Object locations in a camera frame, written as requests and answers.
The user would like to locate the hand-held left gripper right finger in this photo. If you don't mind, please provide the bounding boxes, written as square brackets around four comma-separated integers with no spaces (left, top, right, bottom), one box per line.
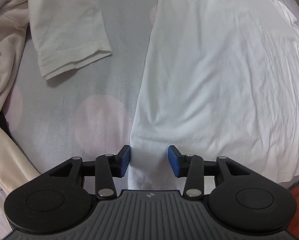
[167,144,256,200]

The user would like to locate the bed with pink-dotted sheet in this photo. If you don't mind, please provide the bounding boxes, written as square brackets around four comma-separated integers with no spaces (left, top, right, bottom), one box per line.
[0,0,299,240]

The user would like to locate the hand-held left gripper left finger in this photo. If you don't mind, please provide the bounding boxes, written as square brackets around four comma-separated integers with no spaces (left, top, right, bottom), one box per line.
[43,144,131,199]

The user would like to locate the cream fleece cloth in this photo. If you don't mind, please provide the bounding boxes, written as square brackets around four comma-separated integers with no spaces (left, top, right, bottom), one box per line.
[0,119,41,180]

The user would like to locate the white t-shirt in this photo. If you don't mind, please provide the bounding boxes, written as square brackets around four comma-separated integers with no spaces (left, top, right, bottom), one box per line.
[126,0,299,190]

